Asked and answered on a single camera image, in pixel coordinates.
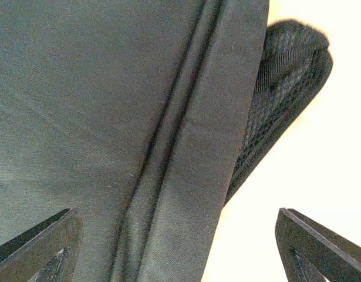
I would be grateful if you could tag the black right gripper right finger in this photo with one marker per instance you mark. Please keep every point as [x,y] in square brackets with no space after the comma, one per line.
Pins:
[311,252]

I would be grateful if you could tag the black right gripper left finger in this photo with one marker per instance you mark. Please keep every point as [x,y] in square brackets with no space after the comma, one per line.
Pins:
[46,252]

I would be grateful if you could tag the black student backpack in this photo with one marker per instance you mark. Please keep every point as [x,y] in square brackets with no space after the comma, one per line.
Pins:
[146,117]

